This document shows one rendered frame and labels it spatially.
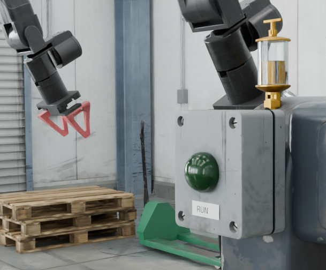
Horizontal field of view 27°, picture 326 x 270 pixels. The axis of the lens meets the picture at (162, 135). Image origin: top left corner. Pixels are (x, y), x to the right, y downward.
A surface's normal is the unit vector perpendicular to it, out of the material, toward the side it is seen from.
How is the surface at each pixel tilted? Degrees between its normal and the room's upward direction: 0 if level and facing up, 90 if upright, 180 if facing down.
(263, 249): 90
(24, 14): 89
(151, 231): 75
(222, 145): 90
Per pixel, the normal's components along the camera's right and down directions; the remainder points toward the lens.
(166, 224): 0.59, -0.22
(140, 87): 0.61, 0.04
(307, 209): -0.79, 0.04
